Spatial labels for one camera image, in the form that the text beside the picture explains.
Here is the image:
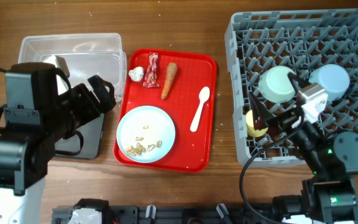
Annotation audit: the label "orange carrot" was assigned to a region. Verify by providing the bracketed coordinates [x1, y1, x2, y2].
[161, 62, 178, 100]

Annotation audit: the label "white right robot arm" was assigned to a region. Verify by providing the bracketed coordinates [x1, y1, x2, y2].
[239, 73, 358, 223]

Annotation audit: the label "light blue plate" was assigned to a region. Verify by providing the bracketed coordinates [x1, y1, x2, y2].
[116, 106, 177, 164]

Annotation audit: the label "black bin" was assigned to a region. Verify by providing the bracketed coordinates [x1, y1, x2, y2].
[55, 114, 104, 159]

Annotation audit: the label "clear plastic bin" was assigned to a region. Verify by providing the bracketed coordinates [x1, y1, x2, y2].
[18, 33, 127, 101]

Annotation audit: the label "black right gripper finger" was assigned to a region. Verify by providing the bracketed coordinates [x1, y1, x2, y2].
[287, 73, 306, 93]
[249, 92, 275, 130]

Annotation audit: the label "light blue bowl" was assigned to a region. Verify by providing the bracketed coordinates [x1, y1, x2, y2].
[309, 64, 350, 102]

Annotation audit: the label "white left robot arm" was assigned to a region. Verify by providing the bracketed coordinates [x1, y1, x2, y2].
[0, 62, 116, 223]

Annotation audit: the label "white plastic spoon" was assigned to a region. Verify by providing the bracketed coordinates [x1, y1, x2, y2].
[190, 86, 210, 133]

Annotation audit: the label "peanut scraps on plate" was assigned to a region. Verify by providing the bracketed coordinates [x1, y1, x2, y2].
[123, 125, 162, 156]

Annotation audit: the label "red candy wrapper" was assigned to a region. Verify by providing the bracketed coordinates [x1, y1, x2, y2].
[143, 52, 159, 88]

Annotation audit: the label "crumpled white tissue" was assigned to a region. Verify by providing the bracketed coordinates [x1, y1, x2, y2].
[128, 66, 144, 82]

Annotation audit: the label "grey dishwasher rack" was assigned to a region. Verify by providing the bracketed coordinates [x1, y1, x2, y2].
[224, 9, 358, 167]

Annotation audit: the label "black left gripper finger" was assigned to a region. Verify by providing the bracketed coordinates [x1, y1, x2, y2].
[88, 75, 116, 113]
[55, 130, 84, 156]

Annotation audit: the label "red plastic tray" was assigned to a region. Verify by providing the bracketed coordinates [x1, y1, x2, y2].
[113, 49, 217, 173]

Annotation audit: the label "mint green bowl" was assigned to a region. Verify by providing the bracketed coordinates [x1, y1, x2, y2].
[259, 66, 295, 103]

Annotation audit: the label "yellow plastic cup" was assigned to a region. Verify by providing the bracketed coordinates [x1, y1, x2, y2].
[246, 110, 268, 138]

